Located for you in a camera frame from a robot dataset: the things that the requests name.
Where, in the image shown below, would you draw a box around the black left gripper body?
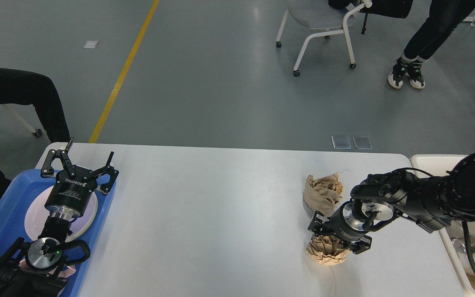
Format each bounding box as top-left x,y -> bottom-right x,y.
45,167 -> 97,219

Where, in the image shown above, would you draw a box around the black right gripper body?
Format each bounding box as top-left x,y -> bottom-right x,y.
328,202 -> 372,241

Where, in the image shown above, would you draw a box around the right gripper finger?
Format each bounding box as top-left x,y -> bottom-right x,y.
348,235 -> 372,255
307,211 -> 335,236

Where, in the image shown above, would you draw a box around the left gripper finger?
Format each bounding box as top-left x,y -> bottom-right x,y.
87,151 -> 120,195
41,138 -> 77,179

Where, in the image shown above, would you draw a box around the brown paper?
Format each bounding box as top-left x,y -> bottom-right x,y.
306,236 -> 351,266
303,172 -> 344,216

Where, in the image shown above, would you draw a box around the pink plate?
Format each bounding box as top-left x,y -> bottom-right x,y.
24,186 -> 98,241

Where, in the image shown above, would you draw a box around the small silver foil bag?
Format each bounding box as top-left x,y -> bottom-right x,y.
445,221 -> 475,247

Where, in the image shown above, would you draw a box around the crushed red can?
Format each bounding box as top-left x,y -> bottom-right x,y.
451,238 -> 467,254

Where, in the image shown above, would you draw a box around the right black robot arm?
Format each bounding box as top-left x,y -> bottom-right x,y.
308,153 -> 475,274

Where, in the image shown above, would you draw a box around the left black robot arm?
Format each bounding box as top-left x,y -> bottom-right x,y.
0,141 -> 119,297

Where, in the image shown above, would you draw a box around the blue plastic tray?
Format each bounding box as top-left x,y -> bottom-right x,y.
0,169 -> 117,297

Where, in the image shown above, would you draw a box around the person in black left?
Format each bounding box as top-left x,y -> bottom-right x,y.
0,68 -> 71,199

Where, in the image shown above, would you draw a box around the beige plastic bin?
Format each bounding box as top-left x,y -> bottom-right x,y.
410,154 -> 475,297

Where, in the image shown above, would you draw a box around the grey white office chair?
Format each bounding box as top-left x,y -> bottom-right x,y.
276,0 -> 373,77

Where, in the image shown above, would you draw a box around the walking person black sneakers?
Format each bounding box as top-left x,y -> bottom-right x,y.
388,0 -> 475,90

